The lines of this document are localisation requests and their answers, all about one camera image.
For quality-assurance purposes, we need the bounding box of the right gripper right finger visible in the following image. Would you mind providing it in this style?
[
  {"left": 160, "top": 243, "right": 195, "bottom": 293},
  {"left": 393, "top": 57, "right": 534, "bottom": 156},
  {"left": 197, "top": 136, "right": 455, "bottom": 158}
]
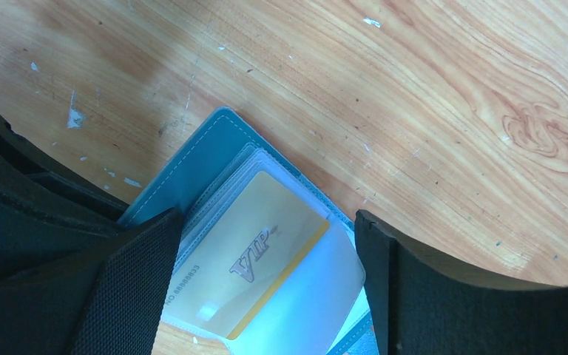
[{"left": 354, "top": 210, "right": 568, "bottom": 354}]

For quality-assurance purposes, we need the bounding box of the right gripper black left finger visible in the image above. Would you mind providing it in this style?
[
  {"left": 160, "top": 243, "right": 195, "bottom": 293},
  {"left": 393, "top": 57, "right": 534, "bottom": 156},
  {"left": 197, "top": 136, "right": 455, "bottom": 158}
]
[{"left": 0, "top": 115, "right": 183, "bottom": 354}]

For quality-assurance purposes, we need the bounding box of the blue card holder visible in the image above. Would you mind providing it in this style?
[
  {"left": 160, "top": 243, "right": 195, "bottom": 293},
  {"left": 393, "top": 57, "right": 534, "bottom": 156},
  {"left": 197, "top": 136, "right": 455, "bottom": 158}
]
[{"left": 117, "top": 106, "right": 380, "bottom": 355}]

